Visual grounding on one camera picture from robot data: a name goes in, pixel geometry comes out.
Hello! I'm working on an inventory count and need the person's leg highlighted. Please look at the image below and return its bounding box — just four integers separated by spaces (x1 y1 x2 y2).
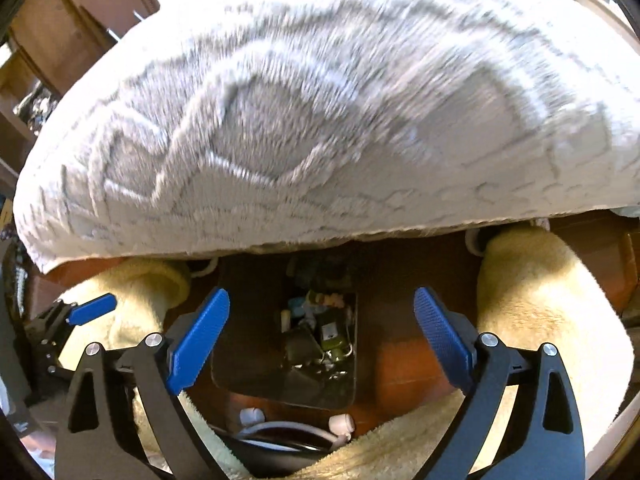
477 225 630 463
57 257 193 461

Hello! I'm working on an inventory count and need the grey textured blanket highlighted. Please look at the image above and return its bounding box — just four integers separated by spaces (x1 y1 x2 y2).
12 0 640 277

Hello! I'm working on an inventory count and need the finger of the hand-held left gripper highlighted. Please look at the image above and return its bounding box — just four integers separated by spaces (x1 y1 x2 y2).
25 329 77 387
37 293 119 342

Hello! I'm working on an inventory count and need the person's left leg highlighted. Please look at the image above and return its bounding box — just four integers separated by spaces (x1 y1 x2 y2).
57 257 193 461

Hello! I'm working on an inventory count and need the dark transparent bin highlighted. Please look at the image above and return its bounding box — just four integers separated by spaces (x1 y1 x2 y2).
210 252 362 411

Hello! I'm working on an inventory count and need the brown wooden wardrobe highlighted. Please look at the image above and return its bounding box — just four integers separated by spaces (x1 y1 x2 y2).
0 0 162 201

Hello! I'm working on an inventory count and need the person's cream fleece jacket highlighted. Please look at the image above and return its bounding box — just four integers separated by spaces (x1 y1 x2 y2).
135 389 501 480

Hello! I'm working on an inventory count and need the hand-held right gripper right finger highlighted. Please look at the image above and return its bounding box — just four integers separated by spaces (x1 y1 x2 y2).
414 287 586 480

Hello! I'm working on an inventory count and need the person's right leg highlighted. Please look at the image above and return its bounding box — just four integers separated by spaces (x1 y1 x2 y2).
477 225 630 463

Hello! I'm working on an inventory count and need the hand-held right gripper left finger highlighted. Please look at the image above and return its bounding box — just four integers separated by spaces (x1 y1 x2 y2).
54 287 231 480

